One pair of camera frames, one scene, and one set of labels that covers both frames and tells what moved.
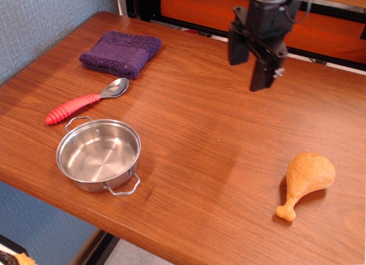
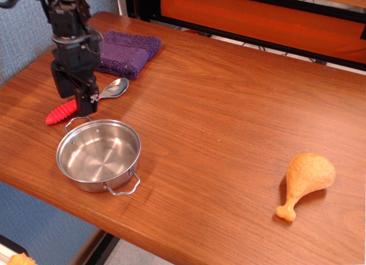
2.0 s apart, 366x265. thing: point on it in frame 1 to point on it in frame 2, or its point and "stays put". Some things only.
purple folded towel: [120, 54] stays put
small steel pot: [99, 154] stays put
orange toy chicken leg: [306, 172] stays put
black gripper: [266, 22] to [82, 55]
